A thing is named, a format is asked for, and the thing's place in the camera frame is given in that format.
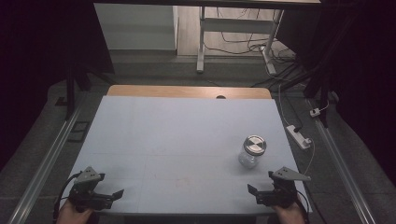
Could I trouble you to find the wooden table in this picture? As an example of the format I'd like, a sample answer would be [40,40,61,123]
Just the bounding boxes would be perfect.
[106,84,273,101]

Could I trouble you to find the aluminium floor rail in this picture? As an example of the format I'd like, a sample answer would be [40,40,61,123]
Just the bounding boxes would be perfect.
[305,98,378,224]
[7,92,89,224]

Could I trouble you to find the black floor cables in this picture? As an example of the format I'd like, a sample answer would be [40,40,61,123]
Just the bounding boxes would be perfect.
[204,7,307,90]

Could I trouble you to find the silver metal jar lid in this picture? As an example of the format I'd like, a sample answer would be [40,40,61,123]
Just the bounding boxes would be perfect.
[242,134,268,157]

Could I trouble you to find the black curtain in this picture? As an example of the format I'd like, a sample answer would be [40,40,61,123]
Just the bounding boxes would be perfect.
[0,0,115,172]
[276,0,396,188]

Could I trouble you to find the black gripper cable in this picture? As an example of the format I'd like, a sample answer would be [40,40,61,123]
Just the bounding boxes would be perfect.
[51,172,82,220]
[295,194,312,224]

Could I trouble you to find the black metal stand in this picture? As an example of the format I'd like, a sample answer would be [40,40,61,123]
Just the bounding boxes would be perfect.
[55,60,94,121]

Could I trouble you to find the white desk frame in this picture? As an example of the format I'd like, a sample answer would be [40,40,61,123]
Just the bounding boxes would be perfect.
[195,6,285,77]

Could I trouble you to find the white power strip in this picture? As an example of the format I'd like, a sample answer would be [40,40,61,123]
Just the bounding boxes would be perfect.
[286,124,313,150]

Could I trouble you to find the white cabinet panel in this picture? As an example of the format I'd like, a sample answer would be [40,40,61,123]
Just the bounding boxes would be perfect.
[93,3,179,51]

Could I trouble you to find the person's left hand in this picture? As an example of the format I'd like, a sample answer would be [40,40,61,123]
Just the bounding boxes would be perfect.
[55,200,94,224]

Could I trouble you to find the person's right hand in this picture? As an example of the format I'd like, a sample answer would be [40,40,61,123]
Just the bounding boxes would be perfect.
[270,197,308,224]

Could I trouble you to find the clear glass jar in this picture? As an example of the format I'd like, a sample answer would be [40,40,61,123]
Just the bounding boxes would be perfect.
[237,145,265,170]

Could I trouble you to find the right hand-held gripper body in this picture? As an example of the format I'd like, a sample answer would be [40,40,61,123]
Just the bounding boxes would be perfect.
[256,166,312,209]

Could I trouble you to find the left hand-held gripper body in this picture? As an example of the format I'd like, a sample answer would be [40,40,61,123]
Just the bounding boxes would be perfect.
[68,166,114,214]

